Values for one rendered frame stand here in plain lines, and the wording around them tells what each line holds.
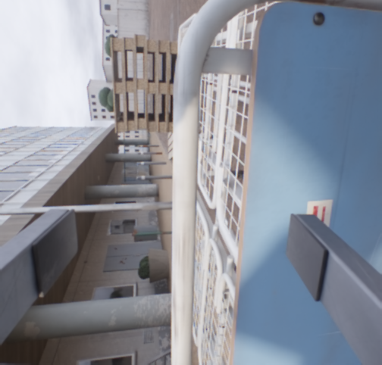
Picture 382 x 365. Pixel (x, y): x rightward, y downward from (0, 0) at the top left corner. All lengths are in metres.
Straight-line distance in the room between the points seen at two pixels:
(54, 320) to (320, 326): 5.99
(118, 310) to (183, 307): 5.76
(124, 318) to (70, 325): 0.98
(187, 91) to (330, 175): 0.15
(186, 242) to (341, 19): 0.23
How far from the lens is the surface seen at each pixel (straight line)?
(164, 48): 3.90
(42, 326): 6.31
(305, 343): 0.38
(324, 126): 0.27
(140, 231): 6.69
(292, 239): 0.16
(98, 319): 6.08
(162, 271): 9.17
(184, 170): 0.23
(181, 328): 0.31
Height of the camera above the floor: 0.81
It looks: 10 degrees down
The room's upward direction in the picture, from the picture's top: 91 degrees counter-clockwise
